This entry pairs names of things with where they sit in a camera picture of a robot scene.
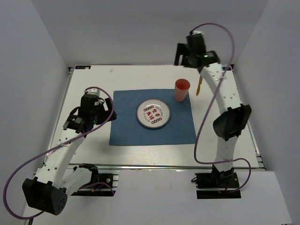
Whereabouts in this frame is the red plastic cup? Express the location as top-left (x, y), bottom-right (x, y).
top-left (175, 79), bottom-right (190, 102)

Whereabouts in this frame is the blue cloth napkin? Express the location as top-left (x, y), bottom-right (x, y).
top-left (109, 89), bottom-right (196, 146)

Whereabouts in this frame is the white patterned plate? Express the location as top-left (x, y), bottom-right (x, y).
top-left (136, 99), bottom-right (171, 129)

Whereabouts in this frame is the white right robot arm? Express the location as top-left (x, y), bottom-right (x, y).
top-left (174, 31), bottom-right (252, 187)

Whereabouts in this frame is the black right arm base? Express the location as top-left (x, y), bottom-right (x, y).
top-left (191, 173), bottom-right (241, 199)

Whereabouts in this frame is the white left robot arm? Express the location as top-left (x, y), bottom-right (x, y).
top-left (22, 93), bottom-right (117, 215)

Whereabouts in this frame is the gold knife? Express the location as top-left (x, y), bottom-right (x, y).
top-left (196, 75), bottom-right (203, 96)

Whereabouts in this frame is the right blue corner label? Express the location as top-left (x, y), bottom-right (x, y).
top-left (222, 67), bottom-right (232, 71)

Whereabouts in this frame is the blue corner label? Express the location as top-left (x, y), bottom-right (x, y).
top-left (222, 67), bottom-right (232, 71)
top-left (75, 65), bottom-right (91, 70)

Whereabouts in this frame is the left blue corner label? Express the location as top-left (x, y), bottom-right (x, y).
top-left (75, 65), bottom-right (91, 70)

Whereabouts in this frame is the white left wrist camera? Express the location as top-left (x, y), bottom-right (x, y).
top-left (84, 88), bottom-right (101, 97)

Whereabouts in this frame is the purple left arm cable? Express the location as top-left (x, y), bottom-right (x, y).
top-left (2, 86), bottom-right (115, 219)

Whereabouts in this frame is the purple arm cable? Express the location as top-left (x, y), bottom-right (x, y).
top-left (2, 86), bottom-right (115, 219)
top-left (189, 22), bottom-right (252, 193)

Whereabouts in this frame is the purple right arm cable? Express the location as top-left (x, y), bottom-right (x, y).
top-left (189, 22), bottom-right (252, 193)

